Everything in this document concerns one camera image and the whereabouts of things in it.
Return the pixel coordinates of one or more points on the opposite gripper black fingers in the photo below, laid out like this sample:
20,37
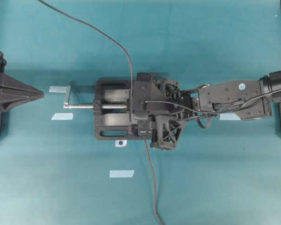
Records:
13,92

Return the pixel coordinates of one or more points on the blue tape bottom centre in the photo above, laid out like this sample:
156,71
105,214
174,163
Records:
121,173

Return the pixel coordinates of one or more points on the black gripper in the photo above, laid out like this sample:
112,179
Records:
165,105

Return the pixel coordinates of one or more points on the blue tape right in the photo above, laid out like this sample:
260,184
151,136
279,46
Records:
229,116

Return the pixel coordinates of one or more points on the black bench vise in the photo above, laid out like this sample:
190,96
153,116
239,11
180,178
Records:
111,114

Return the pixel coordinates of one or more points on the black USB hub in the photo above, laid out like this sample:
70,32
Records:
144,128

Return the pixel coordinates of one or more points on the white sticker dark dot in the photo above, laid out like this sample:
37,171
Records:
120,143

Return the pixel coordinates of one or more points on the blue tape lower left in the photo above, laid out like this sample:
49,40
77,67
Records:
62,116

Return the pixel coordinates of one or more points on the blue tape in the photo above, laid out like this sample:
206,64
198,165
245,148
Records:
62,116
57,89
121,173
229,116

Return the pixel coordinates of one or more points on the black active robot arm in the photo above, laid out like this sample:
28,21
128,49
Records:
248,99

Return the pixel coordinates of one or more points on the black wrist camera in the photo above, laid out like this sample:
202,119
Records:
146,77

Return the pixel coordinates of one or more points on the blue tape top left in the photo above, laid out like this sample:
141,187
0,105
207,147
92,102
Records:
57,89

